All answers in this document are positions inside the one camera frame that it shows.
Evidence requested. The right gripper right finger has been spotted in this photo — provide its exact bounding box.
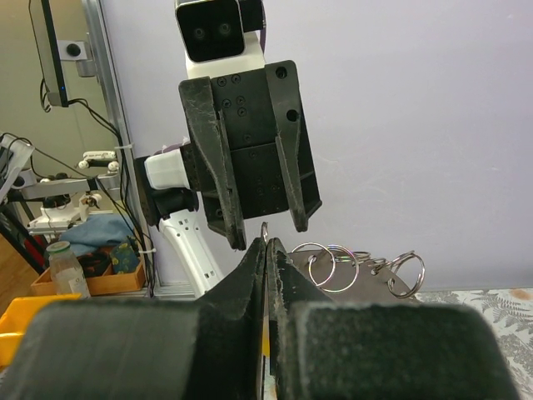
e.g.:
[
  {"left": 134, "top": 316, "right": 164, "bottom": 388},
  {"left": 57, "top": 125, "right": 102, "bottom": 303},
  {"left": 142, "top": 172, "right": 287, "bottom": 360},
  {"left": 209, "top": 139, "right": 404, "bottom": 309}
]
[{"left": 266, "top": 238, "right": 519, "bottom": 399}]

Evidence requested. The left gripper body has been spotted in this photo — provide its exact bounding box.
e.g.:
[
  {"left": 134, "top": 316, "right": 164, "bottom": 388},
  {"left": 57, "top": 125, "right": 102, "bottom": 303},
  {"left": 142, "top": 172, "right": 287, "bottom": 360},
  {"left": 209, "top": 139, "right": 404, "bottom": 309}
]
[{"left": 185, "top": 67, "right": 291, "bottom": 222}]

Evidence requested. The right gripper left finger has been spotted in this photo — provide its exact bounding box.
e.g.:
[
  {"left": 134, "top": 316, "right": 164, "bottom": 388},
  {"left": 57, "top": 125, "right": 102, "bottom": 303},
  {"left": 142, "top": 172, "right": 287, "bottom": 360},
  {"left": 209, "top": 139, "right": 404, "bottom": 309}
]
[{"left": 1, "top": 238, "right": 266, "bottom": 399}]

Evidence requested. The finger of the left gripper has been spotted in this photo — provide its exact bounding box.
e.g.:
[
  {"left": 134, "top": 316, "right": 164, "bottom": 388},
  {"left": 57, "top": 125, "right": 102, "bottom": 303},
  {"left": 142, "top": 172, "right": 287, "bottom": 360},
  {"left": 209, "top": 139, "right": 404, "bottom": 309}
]
[
  {"left": 265, "top": 60, "right": 322, "bottom": 232},
  {"left": 178, "top": 77, "right": 247, "bottom": 250}
]

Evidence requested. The metal ring key organizer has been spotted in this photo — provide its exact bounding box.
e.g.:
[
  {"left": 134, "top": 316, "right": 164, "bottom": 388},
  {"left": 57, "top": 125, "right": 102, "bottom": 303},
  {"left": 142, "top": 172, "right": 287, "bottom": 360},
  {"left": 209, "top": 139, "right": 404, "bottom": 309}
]
[{"left": 266, "top": 242, "right": 426, "bottom": 309}]

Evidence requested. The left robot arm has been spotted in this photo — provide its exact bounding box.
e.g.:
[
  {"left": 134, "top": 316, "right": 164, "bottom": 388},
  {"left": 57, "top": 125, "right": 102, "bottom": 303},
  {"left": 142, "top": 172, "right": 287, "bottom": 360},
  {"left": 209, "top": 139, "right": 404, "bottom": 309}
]
[{"left": 134, "top": 60, "right": 321, "bottom": 296}]

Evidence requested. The wooden tray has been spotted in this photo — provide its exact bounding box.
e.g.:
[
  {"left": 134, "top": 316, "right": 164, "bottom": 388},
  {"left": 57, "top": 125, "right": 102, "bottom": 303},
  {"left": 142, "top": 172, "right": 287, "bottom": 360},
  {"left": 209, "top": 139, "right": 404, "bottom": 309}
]
[{"left": 31, "top": 261, "right": 146, "bottom": 296}]

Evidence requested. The blue cloth on bench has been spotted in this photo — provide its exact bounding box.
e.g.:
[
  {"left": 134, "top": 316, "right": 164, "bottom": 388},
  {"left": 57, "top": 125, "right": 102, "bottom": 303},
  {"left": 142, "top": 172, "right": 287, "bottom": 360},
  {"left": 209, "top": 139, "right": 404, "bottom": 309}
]
[{"left": 60, "top": 213, "right": 132, "bottom": 247}]

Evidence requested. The clear plastic bottle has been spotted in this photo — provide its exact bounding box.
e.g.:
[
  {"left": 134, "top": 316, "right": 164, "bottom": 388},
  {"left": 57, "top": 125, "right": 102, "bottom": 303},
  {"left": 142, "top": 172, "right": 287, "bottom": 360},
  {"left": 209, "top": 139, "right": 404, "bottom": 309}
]
[{"left": 46, "top": 241, "right": 91, "bottom": 298}]

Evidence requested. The black computer monitor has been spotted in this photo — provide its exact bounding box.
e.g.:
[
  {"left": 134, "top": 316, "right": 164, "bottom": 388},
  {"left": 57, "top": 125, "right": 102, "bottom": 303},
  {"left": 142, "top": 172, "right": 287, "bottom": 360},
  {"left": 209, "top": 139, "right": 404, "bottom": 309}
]
[{"left": 28, "top": 0, "right": 69, "bottom": 108}]

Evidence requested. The yellow plastic bin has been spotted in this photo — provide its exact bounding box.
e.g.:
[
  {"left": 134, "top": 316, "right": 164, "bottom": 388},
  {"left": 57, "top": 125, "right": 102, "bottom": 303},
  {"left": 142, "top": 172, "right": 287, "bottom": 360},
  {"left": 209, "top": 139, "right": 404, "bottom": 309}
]
[{"left": 0, "top": 293, "right": 81, "bottom": 368}]

